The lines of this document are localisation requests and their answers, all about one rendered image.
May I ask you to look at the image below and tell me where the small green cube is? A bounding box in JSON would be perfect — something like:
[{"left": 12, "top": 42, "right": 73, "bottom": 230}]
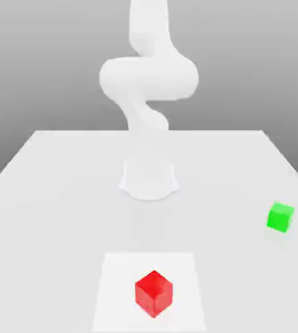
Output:
[{"left": 265, "top": 201, "right": 295, "bottom": 233}]

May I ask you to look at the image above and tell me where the small red cube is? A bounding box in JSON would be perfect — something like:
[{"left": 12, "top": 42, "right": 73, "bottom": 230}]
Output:
[{"left": 134, "top": 269, "right": 174, "bottom": 319}]

